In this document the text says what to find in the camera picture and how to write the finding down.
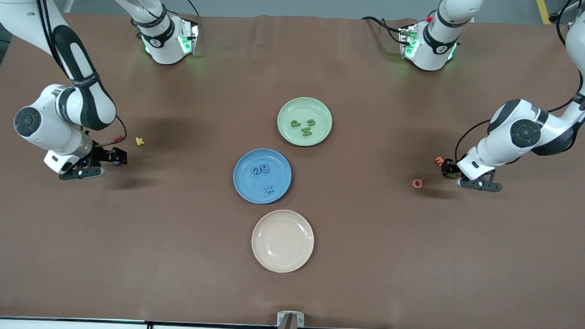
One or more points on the green foam letter U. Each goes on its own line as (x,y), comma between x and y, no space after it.
(311,124)

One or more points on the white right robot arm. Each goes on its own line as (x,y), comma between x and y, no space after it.
(29,121)

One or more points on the blue foam letter G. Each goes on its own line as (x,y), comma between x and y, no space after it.
(253,171)

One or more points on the metal clamp bracket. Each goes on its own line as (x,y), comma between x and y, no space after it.
(300,319)

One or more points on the red foam letter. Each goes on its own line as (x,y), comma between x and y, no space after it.
(117,139)

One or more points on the beige plate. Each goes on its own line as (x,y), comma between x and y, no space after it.
(282,241)

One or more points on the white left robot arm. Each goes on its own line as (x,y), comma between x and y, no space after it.
(524,133)

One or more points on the green plate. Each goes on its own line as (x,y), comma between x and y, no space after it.
(318,112)

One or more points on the green foam letter P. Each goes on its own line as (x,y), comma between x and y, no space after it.
(293,124)

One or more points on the blue foam number 9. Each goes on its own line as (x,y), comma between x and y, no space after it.
(267,171)

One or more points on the pink foam letter Q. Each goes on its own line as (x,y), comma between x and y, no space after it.
(413,183)

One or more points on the orange foam letter E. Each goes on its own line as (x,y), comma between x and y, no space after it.
(439,161)

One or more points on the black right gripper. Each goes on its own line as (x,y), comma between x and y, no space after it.
(99,154)

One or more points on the blue plate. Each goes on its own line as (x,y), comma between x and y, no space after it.
(248,187)

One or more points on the table cover sheet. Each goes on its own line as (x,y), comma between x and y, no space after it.
(123,275)

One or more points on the blue foam letter X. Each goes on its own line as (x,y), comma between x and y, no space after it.
(270,188)

